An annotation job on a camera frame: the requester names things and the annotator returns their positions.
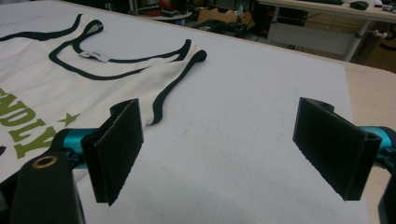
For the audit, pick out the white desk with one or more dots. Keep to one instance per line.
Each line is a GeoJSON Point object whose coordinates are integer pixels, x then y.
{"type": "Point", "coordinates": [311, 37]}

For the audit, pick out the open cardboard box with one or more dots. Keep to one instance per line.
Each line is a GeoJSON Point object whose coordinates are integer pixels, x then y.
{"type": "Point", "coordinates": [218, 15]}

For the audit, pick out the black computer mouse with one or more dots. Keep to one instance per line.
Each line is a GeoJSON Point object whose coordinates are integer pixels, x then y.
{"type": "Point", "coordinates": [359, 5]}

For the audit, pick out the white tank top dark trim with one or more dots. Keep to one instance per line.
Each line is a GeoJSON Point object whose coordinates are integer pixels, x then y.
{"type": "Point", "coordinates": [37, 71]}

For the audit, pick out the round white table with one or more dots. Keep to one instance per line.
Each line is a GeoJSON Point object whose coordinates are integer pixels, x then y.
{"type": "Point", "coordinates": [174, 15]}

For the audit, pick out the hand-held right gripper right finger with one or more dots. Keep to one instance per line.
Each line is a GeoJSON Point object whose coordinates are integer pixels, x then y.
{"type": "Point", "coordinates": [330, 149]}

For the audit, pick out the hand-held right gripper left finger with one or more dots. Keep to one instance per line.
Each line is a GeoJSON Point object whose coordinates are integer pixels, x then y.
{"type": "Point", "coordinates": [116, 155]}

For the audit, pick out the white table mat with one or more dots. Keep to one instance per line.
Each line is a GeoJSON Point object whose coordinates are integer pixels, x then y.
{"type": "Point", "coordinates": [233, 130]}

